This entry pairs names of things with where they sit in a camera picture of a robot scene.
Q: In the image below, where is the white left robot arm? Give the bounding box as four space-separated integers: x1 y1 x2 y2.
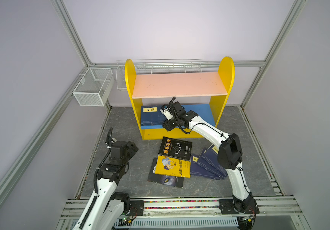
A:
73 128 139 230

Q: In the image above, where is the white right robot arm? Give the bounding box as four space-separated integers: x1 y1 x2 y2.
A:
160 97 259 214

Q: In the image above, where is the black book orange title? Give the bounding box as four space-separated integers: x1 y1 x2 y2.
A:
158 137 192 161

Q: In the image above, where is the yellow cartoon cover book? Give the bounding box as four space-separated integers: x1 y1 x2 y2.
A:
153 155 191 178

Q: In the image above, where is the yellow wooden bookshelf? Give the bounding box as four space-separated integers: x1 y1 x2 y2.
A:
124 57 235 126

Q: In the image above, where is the black wolf cover book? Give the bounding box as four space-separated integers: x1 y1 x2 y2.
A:
148 158 184 188

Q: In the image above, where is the white mesh basket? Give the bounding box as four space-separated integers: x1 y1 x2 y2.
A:
73 68 115 107

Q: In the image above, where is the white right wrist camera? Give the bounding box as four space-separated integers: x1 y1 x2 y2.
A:
160 104 174 120

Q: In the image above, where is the white wire rack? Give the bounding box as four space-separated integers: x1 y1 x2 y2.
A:
116 59 202 91

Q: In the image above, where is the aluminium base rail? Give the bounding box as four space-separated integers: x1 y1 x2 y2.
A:
55 195 306 230

